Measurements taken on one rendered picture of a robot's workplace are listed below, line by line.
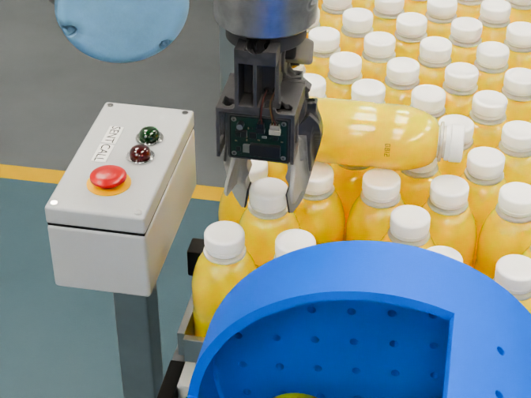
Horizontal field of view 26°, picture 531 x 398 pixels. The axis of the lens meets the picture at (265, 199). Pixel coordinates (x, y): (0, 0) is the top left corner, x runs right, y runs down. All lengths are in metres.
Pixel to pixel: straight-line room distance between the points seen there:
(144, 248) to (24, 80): 2.48
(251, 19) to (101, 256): 0.31
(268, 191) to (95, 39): 0.38
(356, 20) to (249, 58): 0.51
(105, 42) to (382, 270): 0.25
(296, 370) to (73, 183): 0.34
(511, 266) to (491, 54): 0.40
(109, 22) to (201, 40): 2.94
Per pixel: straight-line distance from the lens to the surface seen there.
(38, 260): 2.84
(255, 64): 0.98
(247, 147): 1.02
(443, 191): 1.16
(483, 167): 1.21
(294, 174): 1.07
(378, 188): 1.16
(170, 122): 1.23
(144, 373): 1.35
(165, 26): 0.80
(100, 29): 0.79
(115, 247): 1.13
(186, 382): 1.21
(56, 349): 2.59
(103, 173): 1.14
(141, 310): 1.28
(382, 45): 1.42
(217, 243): 1.08
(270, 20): 0.96
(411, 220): 1.12
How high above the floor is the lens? 1.75
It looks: 36 degrees down
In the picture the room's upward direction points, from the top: straight up
